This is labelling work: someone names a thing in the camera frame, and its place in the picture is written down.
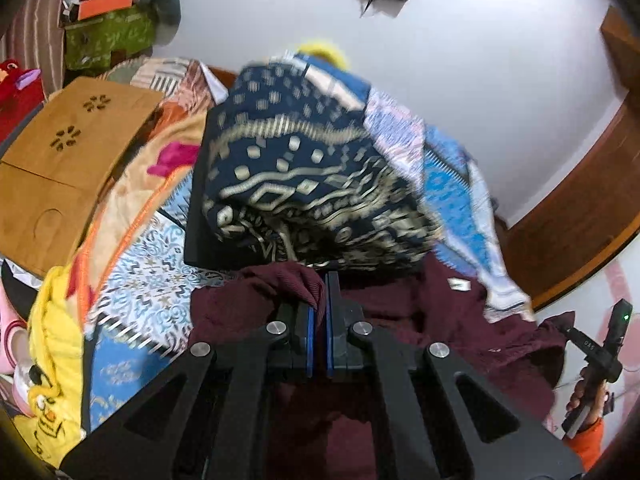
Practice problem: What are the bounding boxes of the navy patterned folded cloth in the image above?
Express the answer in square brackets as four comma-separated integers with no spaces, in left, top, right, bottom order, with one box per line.
[200,62,446,268]

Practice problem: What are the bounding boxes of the black folded cloth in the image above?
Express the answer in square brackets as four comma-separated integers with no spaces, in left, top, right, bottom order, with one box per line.
[184,110,281,271]

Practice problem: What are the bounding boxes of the yellow round object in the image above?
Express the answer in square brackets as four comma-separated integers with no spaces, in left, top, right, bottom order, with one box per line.
[297,37,351,68]

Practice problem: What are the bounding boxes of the green storage box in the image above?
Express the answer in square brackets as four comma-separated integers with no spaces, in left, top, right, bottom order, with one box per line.
[62,7,156,72]

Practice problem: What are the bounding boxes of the wooden door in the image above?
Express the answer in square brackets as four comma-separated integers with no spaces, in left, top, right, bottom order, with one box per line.
[600,6,640,106]

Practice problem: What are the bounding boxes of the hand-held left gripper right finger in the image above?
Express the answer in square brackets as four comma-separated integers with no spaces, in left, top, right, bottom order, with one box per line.
[325,272,583,480]

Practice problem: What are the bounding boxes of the orange box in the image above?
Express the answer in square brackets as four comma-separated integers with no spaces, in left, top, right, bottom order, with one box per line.
[77,0,136,20]

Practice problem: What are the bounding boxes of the blue patchwork quilt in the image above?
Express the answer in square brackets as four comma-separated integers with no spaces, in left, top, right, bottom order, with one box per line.
[82,50,536,433]

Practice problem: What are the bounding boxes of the pink soft item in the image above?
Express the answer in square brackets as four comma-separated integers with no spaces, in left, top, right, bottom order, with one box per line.
[0,272,33,416]

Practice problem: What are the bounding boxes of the person's right hand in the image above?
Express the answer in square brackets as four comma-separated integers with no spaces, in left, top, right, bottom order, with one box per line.
[566,369,609,428]

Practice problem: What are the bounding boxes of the wooden lap desk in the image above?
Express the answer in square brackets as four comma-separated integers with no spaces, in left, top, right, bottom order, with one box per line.
[0,76,166,278]

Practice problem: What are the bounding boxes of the cream orange fleece blanket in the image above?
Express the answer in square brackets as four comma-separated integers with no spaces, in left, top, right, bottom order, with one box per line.
[75,57,231,311]

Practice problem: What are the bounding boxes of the yellow printed cloth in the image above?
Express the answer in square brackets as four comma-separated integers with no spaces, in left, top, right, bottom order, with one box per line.
[27,265,90,463]

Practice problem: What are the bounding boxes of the pink wall sticker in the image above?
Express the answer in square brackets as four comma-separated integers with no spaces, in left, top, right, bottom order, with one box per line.
[597,255,640,321]

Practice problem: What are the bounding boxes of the maroon button-up shirt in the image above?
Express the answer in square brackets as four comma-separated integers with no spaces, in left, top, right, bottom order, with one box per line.
[190,255,576,480]

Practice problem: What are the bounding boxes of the red plush toy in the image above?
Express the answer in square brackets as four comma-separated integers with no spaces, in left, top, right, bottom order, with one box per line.
[0,59,43,128]

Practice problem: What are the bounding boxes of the person's right forearm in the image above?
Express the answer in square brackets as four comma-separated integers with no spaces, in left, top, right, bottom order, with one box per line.
[564,417,606,468]

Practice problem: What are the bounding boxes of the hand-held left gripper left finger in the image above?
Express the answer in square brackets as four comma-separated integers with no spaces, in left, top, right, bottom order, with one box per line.
[60,302,321,480]

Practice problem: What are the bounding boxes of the striped reddish curtain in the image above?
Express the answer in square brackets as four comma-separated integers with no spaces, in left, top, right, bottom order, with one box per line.
[0,0,86,63]

